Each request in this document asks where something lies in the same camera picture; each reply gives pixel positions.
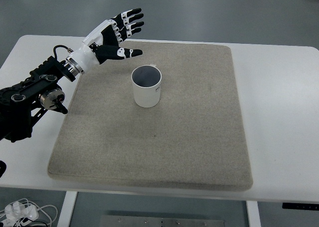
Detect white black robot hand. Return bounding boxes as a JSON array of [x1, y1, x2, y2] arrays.
[[65, 8, 144, 75]]

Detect white cup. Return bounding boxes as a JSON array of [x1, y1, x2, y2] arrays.
[[131, 64, 162, 108]]

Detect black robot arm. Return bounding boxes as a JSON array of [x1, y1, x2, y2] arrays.
[[0, 8, 144, 142]]

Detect beige felt mat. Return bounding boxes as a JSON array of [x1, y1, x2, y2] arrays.
[[47, 41, 253, 191]]

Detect black table control panel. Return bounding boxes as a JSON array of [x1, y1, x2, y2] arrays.
[[282, 202, 319, 211]]

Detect grey metal base plate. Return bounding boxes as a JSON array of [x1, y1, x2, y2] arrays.
[[99, 215, 225, 227]]

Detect white table leg frame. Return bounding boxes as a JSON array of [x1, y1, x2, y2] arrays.
[[57, 191, 261, 227]]

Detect white power strip with cables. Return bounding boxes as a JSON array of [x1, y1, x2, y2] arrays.
[[0, 198, 59, 227]]

